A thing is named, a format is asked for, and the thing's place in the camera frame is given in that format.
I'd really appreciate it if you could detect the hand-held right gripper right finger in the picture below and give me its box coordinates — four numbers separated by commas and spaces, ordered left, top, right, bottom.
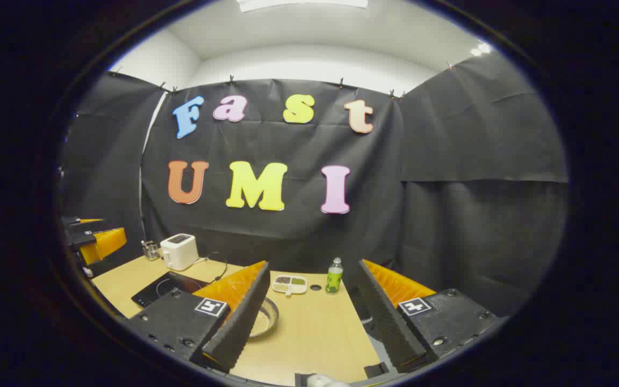
356, 259, 503, 372

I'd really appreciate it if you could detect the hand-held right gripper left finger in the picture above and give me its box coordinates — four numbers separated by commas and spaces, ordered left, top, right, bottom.
127, 261, 271, 374

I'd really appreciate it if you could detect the stainless steel pot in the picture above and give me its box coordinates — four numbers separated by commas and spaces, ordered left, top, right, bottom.
248, 297, 279, 338

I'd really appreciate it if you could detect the black induction cooktop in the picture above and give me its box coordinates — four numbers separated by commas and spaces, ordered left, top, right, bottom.
131, 271, 211, 309

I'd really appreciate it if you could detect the pile of soybeans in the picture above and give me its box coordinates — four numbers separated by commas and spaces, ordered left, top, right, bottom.
250, 309, 272, 336

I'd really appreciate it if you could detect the white divided bean tray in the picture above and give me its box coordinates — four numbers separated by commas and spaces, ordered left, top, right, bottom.
272, 275, 308, 297

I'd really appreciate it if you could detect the green label drink bottle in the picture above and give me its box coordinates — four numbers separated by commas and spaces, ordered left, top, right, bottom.
325, 257, 344, 295

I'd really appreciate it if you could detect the white toaster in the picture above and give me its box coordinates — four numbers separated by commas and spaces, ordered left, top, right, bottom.
160, 233, 199, 271

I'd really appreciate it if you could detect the ceiling light panel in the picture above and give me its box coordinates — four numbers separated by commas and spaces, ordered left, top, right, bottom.
236, 0, 369, 12

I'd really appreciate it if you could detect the black toaster cable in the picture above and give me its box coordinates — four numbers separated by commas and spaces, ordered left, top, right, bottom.
197, 252, 228, 283

